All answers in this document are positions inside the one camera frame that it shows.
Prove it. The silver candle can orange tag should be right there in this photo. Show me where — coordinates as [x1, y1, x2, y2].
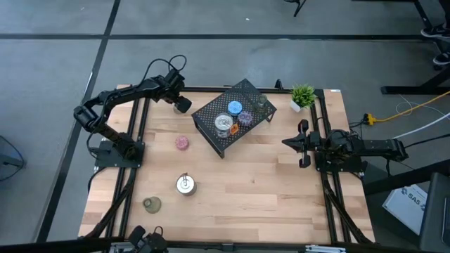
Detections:
[214, 112, 240, 138]
[175, 171, 198, 197]

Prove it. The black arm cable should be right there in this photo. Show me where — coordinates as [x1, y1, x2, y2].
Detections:
[139, 54, 188, 89]

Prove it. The clear glass cup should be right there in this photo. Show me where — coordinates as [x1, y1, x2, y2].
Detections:
[255, 93, 269, 114]

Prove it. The white cardboard box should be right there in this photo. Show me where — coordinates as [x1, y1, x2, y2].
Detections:
[381, 184, 428, 235]

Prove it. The black aluminium table frame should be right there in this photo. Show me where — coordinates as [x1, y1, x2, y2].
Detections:
[79, 79, 375, 253]

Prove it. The yellow cable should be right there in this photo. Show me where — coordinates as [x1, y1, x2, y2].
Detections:
[372, 90, 450, 124]

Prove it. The silver metal bar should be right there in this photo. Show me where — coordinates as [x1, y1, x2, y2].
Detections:
[304, 245, 347, 253]

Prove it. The green plant white pot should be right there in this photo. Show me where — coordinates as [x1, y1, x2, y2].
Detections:
[290, 83, 317, 113]

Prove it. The black perforated metal shelf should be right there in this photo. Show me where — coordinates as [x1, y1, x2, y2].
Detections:
[191, 78, 278, 159]

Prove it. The white cable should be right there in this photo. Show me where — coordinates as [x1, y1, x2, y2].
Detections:
[392, 94, 450, 140]

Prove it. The blue patterned candle tin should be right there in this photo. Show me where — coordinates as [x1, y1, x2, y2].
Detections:
[226, 100, 243, 117]

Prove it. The person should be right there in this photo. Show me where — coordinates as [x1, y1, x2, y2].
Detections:
[420, 0, 450, 67]

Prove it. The black floor cable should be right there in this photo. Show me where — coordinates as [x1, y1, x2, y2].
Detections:
[404, 133, 450, 148]

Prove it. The black equipment case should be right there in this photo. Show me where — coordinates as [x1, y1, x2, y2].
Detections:
[418, 171, 450, 253]

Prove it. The black chair base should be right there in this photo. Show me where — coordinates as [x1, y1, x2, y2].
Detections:
[283, 0, 307, 18]

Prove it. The black floor bar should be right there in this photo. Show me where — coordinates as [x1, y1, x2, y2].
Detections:
[361, 157, 450, 196]

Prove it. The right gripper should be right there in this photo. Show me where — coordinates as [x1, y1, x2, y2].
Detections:
[282, 118, 323, 169]

